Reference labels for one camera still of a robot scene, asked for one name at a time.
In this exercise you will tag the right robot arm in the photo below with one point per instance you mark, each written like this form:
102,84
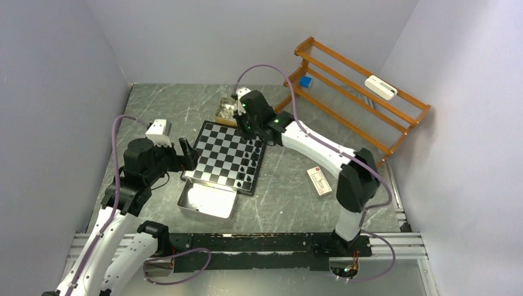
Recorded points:
354,169

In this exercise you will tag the silver tin box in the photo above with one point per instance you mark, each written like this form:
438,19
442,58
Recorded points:
207,201

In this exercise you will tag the gold tin box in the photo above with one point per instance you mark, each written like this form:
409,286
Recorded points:
225,100

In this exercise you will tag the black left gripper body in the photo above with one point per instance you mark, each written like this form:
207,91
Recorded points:
165,160

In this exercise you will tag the black and white chessboard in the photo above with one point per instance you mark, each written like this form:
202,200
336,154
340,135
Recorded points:
222,150

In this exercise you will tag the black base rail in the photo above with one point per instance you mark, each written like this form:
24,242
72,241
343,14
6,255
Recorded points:
315,251

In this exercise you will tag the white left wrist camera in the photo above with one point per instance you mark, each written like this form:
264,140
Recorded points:
159,132

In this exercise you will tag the white rectangular device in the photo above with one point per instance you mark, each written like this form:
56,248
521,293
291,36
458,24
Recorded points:
380,87

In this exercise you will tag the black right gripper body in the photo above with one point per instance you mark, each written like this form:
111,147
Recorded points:
248,127

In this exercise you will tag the blue cube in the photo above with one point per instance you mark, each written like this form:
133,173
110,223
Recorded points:
306,82

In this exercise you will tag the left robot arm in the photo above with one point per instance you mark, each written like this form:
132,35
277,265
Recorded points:
97,270

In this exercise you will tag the orange wooden rack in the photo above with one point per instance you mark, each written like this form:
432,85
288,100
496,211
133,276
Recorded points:
339,91

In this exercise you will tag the pile of white chess pieces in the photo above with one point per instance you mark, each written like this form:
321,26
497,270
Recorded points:
227,112

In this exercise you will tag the small white red box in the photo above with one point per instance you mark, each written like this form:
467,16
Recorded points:
319,182

